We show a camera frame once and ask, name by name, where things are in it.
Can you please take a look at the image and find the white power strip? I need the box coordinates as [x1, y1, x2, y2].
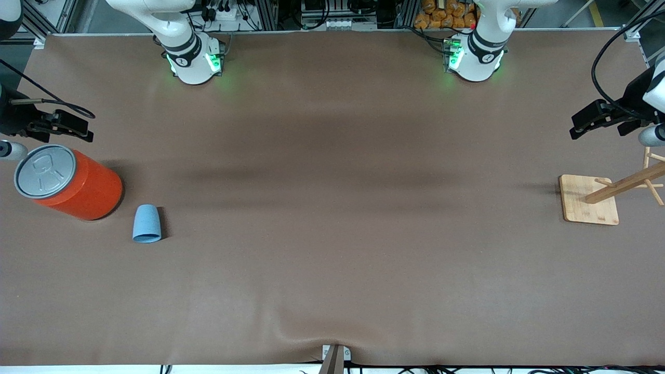
[200, 4, 242, 21]

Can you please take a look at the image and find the brown table mat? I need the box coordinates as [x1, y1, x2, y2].
[0, 29, 665, 367]

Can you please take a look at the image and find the orange can-shaped container grey lid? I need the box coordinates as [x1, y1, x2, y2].
[14, 144, 124, 221]

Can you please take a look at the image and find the light blue plastic cup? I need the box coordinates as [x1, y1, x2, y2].
[132, 204, 163, 244]

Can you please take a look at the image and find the orange snack bag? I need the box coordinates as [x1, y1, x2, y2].
[414, 0, 478, 30]

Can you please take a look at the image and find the metal table clamp bracket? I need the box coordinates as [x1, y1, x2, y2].
[318, 344, 352, 374]

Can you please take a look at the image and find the wooden cup rack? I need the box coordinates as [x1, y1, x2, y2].
[559, 147, 665, 226]

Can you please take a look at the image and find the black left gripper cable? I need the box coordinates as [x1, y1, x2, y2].
[592, 9, 665, 120]

